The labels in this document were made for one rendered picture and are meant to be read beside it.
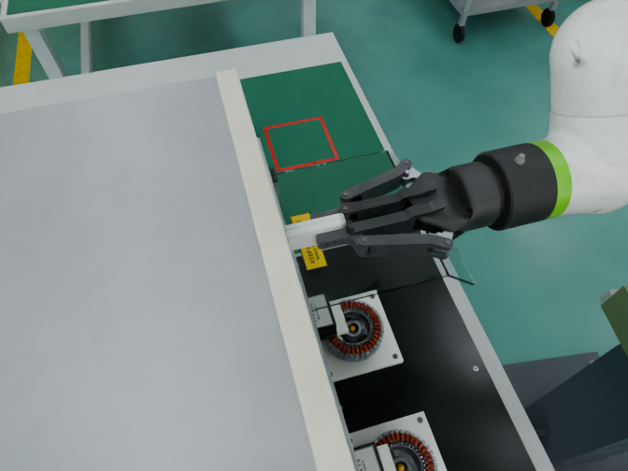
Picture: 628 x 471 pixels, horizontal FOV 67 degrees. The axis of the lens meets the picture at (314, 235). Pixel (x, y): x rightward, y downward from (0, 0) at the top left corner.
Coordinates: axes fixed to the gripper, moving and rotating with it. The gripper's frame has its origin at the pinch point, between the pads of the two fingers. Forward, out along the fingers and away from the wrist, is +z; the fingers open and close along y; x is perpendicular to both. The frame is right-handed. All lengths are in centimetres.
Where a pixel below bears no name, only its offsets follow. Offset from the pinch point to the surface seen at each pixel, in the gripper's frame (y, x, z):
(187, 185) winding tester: 0.5, 10.9, 11.0
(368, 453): -18.7, -28.7, -2.7
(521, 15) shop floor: 196, -121, -184
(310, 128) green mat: 62, -46, -17
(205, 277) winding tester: -8.8, 10.9, 10.9
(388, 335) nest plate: 1.4, -42.6, -15.1
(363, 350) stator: -1.3, -39.1, -9.0
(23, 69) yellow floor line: 223, -121, 100
